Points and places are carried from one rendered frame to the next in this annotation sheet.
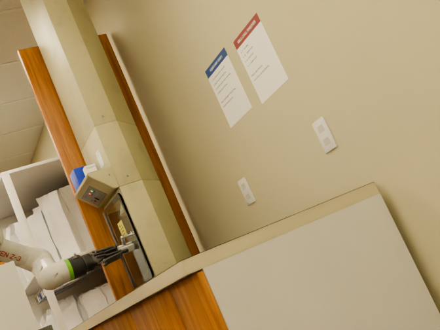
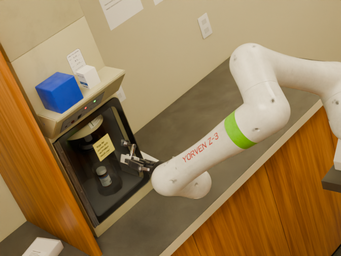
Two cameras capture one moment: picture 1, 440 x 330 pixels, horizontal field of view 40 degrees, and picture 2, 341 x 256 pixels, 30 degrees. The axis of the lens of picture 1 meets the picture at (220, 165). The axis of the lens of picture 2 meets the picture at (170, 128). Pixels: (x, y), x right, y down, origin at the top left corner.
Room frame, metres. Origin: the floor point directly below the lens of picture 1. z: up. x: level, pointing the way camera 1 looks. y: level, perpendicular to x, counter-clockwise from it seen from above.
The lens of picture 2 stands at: (2.68, 2.55, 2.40)
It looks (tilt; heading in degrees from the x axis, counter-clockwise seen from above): 30 degrees down; 264
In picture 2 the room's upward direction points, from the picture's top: 21 degrees counter-clockwise
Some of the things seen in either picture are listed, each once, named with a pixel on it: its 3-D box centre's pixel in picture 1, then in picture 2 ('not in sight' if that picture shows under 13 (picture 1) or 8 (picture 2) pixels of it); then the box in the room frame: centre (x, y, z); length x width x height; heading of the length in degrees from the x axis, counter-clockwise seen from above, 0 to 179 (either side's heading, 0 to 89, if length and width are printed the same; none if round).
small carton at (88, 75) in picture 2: (91, 172); (88, 76); (2.69, 0.55, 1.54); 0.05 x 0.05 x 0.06; 26
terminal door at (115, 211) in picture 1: (127, 241); (106, 162); (2.75, 0.53, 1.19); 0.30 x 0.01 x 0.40; 29
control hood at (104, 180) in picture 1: (95, 191); (87, 103); (2.73, 0.57, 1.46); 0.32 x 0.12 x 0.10; 29
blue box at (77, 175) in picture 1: (84, 178); (59, 92); (2.79, 0.61, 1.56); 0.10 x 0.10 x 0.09; 29
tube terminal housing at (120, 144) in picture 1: (142, 205); (71, 125); (2.82, 0.41, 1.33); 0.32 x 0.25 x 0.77; 29
